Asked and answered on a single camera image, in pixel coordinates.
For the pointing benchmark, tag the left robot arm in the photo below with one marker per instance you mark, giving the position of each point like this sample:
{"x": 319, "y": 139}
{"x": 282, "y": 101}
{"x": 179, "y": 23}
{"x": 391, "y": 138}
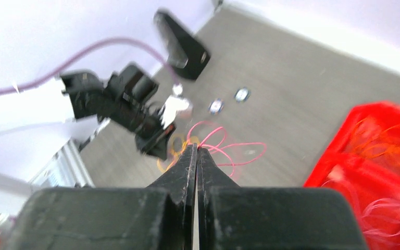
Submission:
{"x": 74, "y": 96}

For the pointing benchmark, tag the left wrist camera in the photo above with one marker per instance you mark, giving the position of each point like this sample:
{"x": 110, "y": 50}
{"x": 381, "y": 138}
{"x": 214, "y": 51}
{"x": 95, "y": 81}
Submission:
{"x": 175, "y": 106}

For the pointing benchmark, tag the black metronome box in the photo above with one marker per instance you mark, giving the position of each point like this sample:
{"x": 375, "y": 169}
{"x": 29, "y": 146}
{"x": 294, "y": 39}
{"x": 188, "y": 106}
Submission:
{"x": 187, "y": 56}

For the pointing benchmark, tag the red compartment bin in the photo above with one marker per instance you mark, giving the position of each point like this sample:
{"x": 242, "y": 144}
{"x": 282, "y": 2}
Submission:
{"x": 362, "y": 162}

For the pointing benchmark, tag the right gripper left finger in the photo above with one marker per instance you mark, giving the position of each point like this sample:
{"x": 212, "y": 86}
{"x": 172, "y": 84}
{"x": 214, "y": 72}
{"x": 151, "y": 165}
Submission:
{"x": 159, "y": 216}

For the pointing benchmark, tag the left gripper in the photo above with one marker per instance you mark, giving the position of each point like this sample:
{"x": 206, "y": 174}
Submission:
{"x": 151, "y": 139}

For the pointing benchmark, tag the green poker chip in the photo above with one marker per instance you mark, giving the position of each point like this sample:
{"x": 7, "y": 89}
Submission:
{"x": 242, "y": 94}

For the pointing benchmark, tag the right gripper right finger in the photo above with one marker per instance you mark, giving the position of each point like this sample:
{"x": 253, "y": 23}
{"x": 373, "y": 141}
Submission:
{"x": 235, "y": 217}

